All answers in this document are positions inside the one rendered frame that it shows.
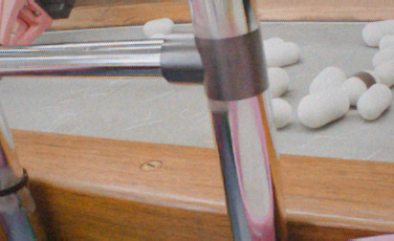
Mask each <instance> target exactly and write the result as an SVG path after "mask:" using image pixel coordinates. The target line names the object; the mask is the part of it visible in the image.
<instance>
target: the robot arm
mask: <svg viewBox="0 0 394 241"><path fill-rule="evenodd" d="M76 1H77V0H0V43H1V45H3V46H14V45H26V44H30V43H31V42H32V41H34V40H35V39H36V38H37V37H39V35H40V34H42V33H44V31H46V30H47V29H48V28H50V27H51V26H52V25H53V21H54V20H60V19H68V18H69V16H70V15H71V10H72V9H73V8H74V7H75V3H76ZM15 21H16V22H17V23H18V24H17V27H18V30H17V31H16V33H15V36H14V37H13V39H12V41H11V32H12V30H13V27H14V23H15ZM10 41H11V43H10Z"/></svg>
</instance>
